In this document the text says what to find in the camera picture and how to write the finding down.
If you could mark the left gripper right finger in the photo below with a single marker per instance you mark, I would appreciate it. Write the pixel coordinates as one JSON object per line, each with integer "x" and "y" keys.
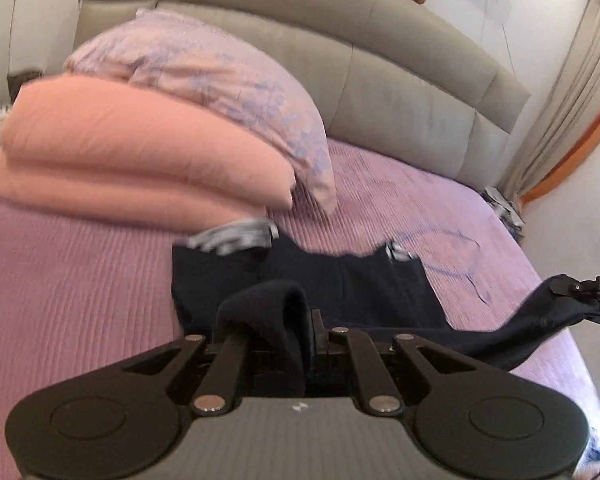
{"x": 319, "y": 335}

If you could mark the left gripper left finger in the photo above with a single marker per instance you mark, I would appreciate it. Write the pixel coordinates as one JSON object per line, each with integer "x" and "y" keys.
{"x": 212, "y": 343}

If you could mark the lilac patterned pillow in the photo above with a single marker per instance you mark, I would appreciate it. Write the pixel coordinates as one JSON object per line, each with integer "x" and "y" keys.
{"x": 208, "y": 66}

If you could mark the beige curtain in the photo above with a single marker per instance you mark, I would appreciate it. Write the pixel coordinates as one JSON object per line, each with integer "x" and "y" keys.
{"x": 568, "y": 128}

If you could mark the pink folded quilt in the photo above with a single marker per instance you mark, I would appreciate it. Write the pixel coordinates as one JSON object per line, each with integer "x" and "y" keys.
{"x": 99, "y": 149}

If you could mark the beige leather headboard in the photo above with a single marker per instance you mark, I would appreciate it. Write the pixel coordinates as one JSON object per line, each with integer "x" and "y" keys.
{"x": 386, "y": 75}

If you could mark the dark navy garment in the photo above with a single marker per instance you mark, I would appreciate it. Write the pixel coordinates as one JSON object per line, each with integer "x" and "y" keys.
{"x": 249, "y": 278}

